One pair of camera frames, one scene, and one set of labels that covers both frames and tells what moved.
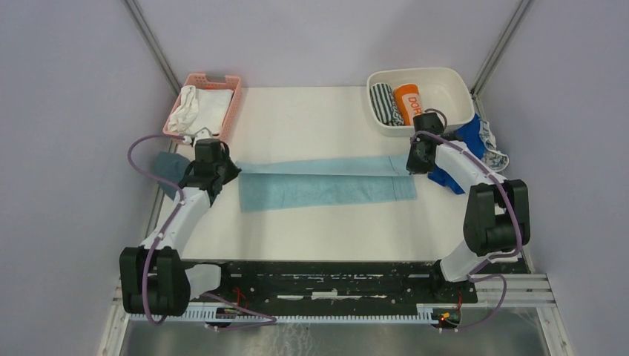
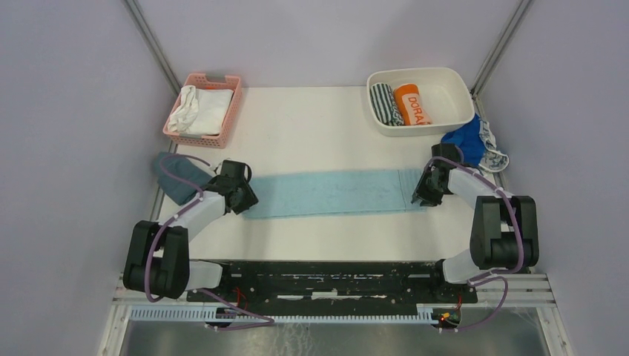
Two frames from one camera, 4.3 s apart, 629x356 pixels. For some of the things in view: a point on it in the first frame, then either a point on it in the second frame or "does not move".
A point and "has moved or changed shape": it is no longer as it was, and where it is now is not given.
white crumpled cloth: x=185 y=112 does not move
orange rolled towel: x=409 y=102 does not move
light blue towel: x=292 y=182 has moved or changed shape
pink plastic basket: x=201 y=81 does not move
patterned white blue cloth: x=495 y=159 does not move
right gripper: x=412 y=165 to x=430 y=199
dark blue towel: x=470 y=135 does not move
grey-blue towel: x=168 y=167 does not move
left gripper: x=232 y=171 to x=249 y=200
